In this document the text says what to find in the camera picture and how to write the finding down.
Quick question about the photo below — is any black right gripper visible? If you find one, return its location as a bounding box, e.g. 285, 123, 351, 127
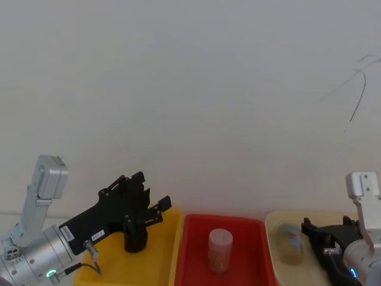
301, 214, 364, 286

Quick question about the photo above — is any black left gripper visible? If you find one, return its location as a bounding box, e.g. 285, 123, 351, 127
60, 171, 173, 256

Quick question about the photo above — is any clear jar with brown contents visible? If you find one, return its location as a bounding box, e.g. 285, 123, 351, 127
276, 223, 308, 266

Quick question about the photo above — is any black cylinder container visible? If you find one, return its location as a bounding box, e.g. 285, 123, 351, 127
124, 223, 149, 254

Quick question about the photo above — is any yellow plastic tray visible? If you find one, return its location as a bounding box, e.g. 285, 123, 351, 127
73, 208, 183, 286

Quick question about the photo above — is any cream plastic tray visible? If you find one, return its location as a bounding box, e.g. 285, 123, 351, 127
264, 209, 332, 286

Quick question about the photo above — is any red plastic tray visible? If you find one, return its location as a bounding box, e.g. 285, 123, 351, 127
174, 213, 277, 286

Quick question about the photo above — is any pink cylinder jar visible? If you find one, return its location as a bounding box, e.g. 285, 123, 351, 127
207, 228, 234, 275

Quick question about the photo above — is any thin dark gripper cable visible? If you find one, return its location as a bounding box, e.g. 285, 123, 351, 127
49, 240, 104, 279

